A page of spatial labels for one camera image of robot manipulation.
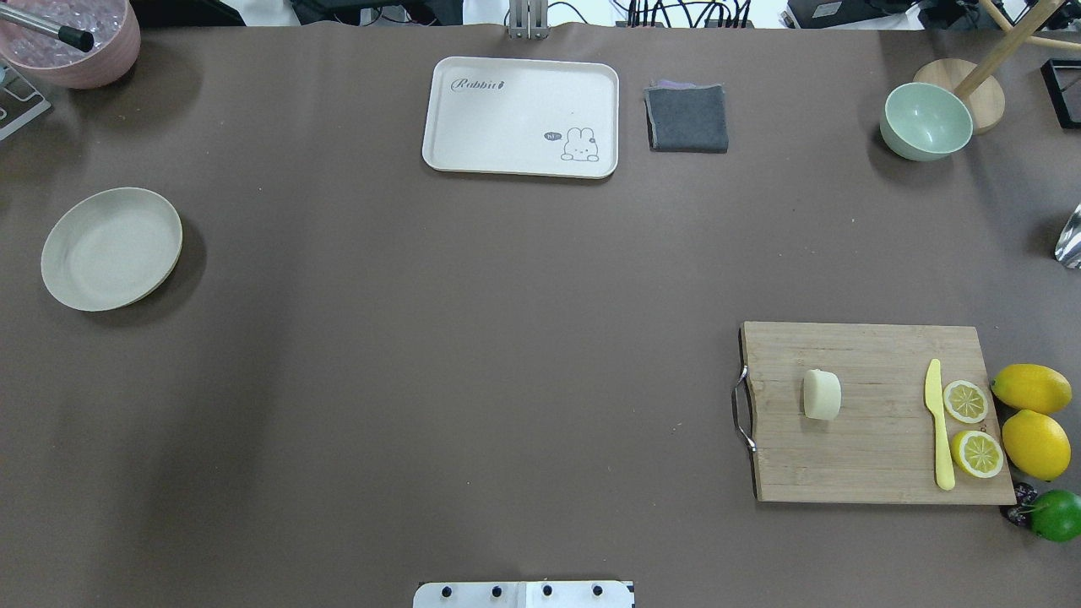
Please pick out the pink bowl with ice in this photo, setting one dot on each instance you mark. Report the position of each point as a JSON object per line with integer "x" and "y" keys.
{"x": 112, "y": 24}

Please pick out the whole lemon outer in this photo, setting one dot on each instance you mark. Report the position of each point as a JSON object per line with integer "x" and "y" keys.
{"x": 1029, "y": 386}

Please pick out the dark grapes beside lime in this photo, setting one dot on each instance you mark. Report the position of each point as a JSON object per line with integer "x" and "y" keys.
{"x": 1020, "y": 513}

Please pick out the whole lemon near lime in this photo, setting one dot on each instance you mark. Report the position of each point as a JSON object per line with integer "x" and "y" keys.
{"x": 1037, "y": 445}

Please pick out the wooden cutting board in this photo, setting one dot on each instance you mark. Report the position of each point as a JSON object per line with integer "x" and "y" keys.
{"x": 880, "y": 448}

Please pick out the lower lemon half slice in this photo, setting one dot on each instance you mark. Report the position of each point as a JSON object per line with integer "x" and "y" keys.
{"x": 977, "y": 454}

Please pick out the lemon half slice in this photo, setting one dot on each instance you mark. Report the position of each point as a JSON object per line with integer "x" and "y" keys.
{"x": 966, "y": 402}
{"x": 977, "y": 454}

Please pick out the metal tongs in bowl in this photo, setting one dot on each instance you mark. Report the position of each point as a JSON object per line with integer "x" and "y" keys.
{"x": 79, "y": 39}

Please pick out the grey folded cloth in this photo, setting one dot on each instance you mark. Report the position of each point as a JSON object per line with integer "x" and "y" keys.
{"x": 686, "y": 118}

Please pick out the yellow plastic knife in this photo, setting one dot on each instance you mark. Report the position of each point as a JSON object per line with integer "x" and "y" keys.
{"x": 944, "y": 476}

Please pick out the metal ice scoop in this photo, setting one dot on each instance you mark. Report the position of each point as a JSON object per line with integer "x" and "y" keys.
{"x": 1067, "y": 249}

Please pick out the upper lemon half slice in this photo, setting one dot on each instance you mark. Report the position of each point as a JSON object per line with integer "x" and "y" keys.
{"x": 966, "y": 402}

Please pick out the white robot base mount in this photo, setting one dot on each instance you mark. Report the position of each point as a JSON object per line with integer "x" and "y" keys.
{"x": 543, "y": 593}

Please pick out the green lime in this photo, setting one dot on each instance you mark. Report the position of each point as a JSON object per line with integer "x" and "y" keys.
{"x": 1055, "y": 515}

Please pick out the mint green bowl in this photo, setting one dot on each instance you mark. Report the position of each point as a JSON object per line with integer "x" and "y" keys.
{"x": 924, "y": 122}

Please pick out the cream rabbit tray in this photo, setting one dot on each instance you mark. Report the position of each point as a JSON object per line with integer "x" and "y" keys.
{"x": 522, "y": 117}

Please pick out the beige round plate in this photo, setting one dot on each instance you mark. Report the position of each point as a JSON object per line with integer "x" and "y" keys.
{"x": 112, "y": 249}

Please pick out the wooden cup rack stand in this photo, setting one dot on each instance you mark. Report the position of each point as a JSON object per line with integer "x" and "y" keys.
{"x": 975, "y": 84}

